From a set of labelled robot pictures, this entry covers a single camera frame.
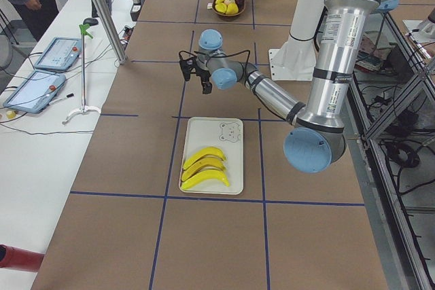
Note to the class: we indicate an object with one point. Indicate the black computer mouse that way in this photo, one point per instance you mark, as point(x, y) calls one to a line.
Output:
point(91, 21)

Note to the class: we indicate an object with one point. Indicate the stack of books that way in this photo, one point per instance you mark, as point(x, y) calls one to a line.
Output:
point(372, 55)

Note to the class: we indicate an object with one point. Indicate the white bear tray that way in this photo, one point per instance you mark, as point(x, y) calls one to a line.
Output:
point(226, 134)

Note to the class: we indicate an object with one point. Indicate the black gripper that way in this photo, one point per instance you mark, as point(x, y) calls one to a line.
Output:
point(203, 77)

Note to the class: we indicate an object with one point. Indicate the lower teach pendant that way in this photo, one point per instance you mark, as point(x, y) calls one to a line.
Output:
point(36, 91)

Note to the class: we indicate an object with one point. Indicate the small yellow banana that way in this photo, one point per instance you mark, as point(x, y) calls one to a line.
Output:
point(205, 152)

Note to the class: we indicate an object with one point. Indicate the brown wicker basket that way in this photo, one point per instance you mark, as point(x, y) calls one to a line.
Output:
point(240, 4)

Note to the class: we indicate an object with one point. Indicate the aluminium frame post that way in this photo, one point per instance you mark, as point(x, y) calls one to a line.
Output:
point(110, 30)

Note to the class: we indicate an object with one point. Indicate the bright yellow-green banana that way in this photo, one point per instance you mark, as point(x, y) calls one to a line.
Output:
point(205, 176)

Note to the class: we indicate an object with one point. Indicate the red fire extinguisher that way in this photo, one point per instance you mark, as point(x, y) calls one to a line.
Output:
point(19, 259)

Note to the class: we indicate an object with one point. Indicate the green handled reacher grabber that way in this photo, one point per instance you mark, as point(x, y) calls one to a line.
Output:
point(84, 107)

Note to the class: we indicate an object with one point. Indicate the teach pendant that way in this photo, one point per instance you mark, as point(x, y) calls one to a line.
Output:
point(60, 54)
point(36, 91)

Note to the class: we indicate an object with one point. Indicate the upper teach pendant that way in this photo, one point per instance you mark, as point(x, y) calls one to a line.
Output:
point(60, 54)

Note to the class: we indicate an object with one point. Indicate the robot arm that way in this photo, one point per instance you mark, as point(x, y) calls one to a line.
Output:
point(322, 49)

